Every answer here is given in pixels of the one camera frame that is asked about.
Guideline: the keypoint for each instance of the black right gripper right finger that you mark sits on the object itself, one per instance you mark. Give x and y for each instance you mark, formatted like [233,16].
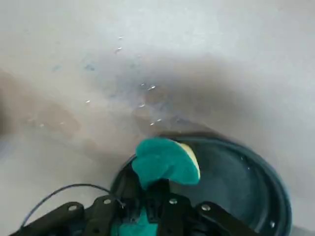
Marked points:
[177,211]

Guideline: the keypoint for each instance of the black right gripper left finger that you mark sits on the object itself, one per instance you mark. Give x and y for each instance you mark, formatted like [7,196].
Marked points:
[103,209]

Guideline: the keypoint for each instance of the green and yellow sponge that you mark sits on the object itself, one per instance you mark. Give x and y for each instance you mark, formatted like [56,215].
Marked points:
[162,162]

